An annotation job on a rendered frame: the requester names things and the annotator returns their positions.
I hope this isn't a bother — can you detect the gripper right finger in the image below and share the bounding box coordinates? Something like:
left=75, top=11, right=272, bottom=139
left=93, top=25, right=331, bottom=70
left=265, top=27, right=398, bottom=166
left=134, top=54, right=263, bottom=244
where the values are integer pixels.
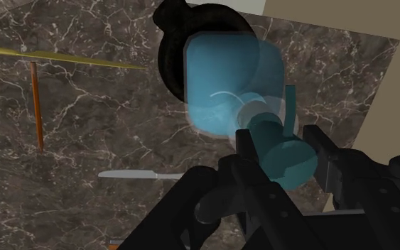
left=303, top=124, right=400, bottom=250

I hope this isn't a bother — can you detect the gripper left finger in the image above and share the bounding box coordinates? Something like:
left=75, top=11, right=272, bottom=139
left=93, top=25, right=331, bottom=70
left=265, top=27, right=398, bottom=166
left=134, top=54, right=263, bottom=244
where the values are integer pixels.
left=116, top=129, right=326, bottom=250

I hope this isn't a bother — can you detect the blue translucent bottle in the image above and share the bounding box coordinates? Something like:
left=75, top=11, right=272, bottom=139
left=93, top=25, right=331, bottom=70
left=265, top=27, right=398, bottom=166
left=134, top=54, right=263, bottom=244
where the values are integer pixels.
left=183, top=31, right=319, bottom=192

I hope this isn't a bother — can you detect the silver table knife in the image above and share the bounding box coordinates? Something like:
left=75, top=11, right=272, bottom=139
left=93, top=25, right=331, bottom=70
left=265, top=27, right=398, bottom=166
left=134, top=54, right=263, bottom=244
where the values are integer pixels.
left=97, top=169, right=187, bottom=180

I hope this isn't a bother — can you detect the black round vessel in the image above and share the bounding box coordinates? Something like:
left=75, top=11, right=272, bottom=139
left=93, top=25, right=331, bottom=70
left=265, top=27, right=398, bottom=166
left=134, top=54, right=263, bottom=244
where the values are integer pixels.
left=152, top=0, right=258, bottom=103

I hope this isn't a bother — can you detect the orange pencil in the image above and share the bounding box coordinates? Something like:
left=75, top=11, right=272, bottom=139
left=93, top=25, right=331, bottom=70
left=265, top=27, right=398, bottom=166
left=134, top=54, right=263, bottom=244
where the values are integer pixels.
left=29, top=61, right=45, bottom=153

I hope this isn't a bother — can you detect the yellow knife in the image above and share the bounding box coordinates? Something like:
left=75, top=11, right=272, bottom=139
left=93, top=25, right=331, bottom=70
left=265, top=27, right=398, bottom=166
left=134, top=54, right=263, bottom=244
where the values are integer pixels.
left=0, top=43, right=147, bottom=70

